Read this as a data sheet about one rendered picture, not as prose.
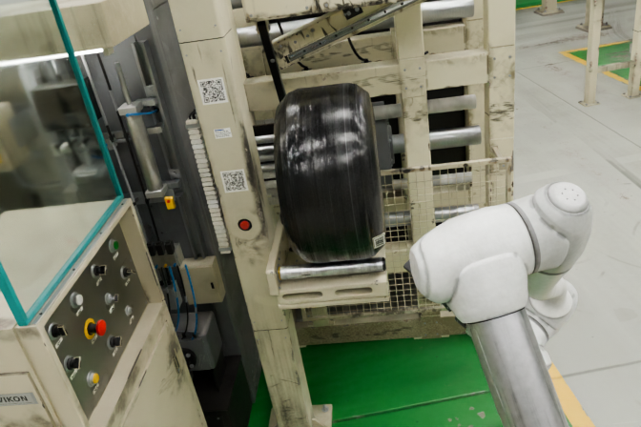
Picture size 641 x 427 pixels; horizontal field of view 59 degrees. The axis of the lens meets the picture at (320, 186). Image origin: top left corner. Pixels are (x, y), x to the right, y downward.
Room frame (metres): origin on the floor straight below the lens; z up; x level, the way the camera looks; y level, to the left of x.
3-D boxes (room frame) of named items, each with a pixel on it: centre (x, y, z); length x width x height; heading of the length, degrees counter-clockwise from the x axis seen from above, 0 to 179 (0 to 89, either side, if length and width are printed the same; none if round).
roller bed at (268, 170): (2.05, 0.17, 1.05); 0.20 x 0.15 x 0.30; 83
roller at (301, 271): (1.50, 0.01, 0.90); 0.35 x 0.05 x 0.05; 83
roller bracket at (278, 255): (1.67, 0.17, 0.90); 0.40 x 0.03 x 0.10; 173
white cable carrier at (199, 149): (1.64, 0.34, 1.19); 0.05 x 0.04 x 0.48; 173
